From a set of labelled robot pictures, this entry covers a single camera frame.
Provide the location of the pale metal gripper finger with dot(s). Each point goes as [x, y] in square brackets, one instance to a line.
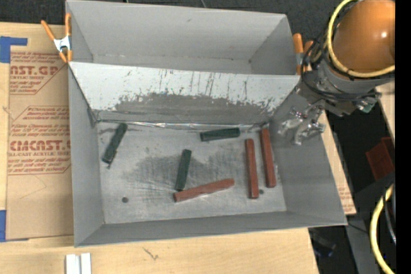
[293, 122]
[306, 133]

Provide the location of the red-brown flat block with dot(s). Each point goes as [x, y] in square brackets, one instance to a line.
[268, 158]
[204, 190]
[252, 168]

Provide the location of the dark green flat block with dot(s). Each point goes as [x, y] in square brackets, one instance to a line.
[114, 144]
[183, 170]
[220, 134]

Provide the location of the grey metal bin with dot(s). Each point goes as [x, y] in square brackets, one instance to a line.
[205, 211]

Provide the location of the brown cardboard board red print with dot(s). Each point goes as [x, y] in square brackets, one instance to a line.
[35, 195]

